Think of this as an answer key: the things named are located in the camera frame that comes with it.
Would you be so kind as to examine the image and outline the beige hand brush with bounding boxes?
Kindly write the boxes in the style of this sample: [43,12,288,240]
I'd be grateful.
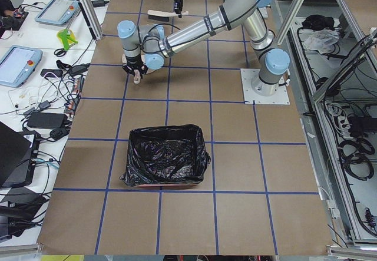
[147,9,189,22]

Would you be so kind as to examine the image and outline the black lined trash bin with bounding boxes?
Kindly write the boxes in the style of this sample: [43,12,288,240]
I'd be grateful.
[120,124,211,187]

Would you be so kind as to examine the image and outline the yellow tape roll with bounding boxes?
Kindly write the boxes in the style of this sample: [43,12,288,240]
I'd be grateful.
[57,29,75,42]

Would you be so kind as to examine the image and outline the teach pendant far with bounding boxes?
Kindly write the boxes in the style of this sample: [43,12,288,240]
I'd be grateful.
[35,0,78,25]

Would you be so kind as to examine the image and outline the teach pendant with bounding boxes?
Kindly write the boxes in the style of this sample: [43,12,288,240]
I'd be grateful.
[1,45,43,87]
[35,0,78,25]

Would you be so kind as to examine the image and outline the black power adapter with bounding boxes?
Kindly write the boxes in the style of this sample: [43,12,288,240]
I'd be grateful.
[27,113,68,129]

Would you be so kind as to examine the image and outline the teach pendant near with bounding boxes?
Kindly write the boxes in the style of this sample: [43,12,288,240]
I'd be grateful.
[1,45,43,87]

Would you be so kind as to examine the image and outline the black laptop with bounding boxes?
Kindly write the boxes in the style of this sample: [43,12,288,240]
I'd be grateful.
[1,123,41,189]

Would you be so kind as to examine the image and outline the white crumpled cloth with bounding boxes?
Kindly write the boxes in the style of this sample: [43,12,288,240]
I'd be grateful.
[303,29,340,54]

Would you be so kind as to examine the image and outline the green handled scissors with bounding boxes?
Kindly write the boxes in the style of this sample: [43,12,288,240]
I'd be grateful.
[54,37,78,57]

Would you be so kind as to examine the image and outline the aluminium frame post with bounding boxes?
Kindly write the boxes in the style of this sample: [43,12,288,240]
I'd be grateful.
[76,0,102,41]

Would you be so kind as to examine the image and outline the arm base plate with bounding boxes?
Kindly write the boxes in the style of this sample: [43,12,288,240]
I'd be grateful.
[240,68,290,105]

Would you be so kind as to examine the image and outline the black cable bundle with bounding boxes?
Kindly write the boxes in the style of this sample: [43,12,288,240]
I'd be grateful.
[337,137,376,182]

